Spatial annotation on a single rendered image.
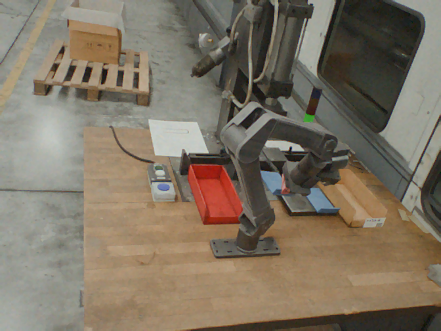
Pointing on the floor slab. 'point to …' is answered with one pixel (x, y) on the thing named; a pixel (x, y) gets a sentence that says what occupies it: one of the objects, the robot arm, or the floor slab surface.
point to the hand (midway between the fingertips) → (284, 191)
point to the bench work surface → (121, 317)
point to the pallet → (45, 73)
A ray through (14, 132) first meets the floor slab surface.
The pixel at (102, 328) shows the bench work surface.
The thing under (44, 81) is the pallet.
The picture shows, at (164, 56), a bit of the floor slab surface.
